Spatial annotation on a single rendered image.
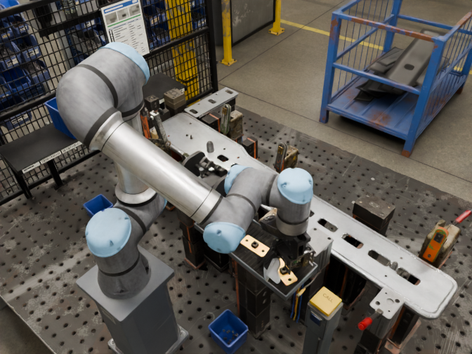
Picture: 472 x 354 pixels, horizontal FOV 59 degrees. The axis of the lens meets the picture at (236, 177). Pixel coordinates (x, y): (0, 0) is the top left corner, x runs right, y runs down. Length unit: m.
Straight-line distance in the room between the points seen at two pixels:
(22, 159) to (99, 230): 0.90
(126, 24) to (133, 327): 1.41
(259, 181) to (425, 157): 2.72
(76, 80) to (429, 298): 1.13
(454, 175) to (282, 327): 2.20
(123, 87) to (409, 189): 1.58
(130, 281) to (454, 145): 3.02
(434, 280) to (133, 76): 1.07
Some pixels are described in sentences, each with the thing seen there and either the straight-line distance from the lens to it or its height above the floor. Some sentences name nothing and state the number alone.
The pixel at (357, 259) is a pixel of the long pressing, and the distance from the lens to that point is 1.45.
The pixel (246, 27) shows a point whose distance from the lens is 4.78.
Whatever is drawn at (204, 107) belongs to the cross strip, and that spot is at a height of 1.00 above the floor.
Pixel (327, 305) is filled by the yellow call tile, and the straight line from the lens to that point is 1.15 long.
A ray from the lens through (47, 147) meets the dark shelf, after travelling 2.00.
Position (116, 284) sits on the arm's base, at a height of 1.15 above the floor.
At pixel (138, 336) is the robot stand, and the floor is 0.94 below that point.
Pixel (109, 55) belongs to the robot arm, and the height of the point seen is 1.74.
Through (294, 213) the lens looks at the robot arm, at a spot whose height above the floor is 1.46.
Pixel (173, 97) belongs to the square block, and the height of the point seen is 1.06.
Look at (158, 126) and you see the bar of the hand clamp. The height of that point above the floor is 1.16.
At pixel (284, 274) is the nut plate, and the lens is 1.18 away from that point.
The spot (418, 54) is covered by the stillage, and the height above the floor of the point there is 0.51.
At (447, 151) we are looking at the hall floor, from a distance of 3.68.
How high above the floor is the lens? 2.14
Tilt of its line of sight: 43 degrees down
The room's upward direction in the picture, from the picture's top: 3 degrees counter-clockwise
